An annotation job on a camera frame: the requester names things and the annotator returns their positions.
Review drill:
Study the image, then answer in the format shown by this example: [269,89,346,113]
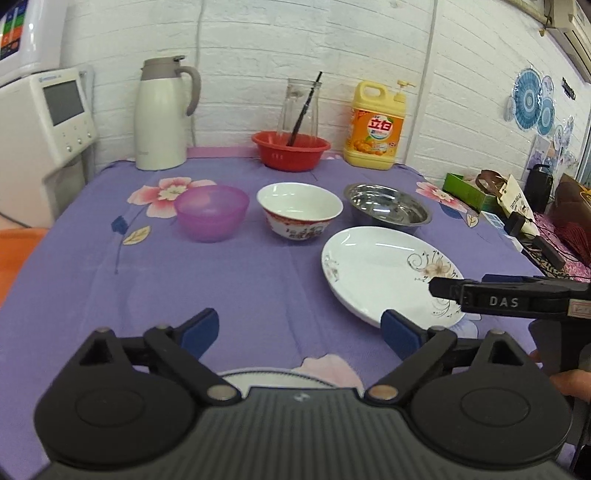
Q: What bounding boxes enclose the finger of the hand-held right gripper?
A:
[428,276,464,315]

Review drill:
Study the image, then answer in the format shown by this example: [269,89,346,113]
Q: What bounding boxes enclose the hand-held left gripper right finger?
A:
[364,310,541,401]

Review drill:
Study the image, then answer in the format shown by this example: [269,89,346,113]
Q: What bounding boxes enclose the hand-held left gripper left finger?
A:
[76,308,242,401]

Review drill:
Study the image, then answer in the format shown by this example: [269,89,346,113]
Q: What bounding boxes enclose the white floral plate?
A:
[321,226,468,329]

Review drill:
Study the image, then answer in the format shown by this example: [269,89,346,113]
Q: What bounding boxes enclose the person's right hand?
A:
[529,349,591,399]

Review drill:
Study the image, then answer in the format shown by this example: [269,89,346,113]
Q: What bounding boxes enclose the purple floral tablecloth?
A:
[0,147,555,467]

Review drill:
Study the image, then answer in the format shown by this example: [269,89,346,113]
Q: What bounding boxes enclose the red mesh cloth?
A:
[553,220,591,267]

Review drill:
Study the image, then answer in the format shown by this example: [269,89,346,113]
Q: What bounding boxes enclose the stainless steel bowl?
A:
[344,183,433,228]

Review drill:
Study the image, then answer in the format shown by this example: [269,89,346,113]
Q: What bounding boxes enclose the green box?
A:
[442,172,502,214]

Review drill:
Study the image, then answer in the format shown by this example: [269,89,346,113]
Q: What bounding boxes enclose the black bottle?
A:
[526,163,554,214]

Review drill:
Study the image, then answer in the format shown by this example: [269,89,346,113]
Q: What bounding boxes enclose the purple plastic bowl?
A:
[174,185,250,243]

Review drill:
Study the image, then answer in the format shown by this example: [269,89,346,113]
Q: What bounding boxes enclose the brown leather bag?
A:
[475,169,509,198]

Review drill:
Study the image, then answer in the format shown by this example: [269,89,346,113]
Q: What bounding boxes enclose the white ceramic bowl red pattern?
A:
[257,182,344,241]

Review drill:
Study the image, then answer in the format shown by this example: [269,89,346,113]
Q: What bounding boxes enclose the yellow detergent bottle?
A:
[344,80,416,171]

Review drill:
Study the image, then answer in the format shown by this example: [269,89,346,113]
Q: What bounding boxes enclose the orange chair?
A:
[0,228,48,309]

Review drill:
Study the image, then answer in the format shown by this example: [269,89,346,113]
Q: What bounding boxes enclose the red plastic basket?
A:
[252,131,332,172]

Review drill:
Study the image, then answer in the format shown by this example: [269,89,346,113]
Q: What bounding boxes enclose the white thermos jug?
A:
[135,55,202,171]

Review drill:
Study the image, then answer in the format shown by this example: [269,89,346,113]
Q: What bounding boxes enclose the black brush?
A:
[287,71,323,147]

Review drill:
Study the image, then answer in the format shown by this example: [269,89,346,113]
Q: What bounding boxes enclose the clear glass carafe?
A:
[277,78,322,139]

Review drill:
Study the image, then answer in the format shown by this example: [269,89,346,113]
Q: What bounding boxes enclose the white water dispenser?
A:
[0,67,99,230]

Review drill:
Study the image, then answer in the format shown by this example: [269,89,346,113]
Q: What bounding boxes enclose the white air conditioner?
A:
[542,0,591,85]

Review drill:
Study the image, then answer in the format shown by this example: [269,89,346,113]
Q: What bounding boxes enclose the blue round wall decorations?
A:
[505,68,557,137]

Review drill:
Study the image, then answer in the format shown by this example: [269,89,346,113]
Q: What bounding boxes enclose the white wall cable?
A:
[404,0,445,139]
[193,0,207,149]

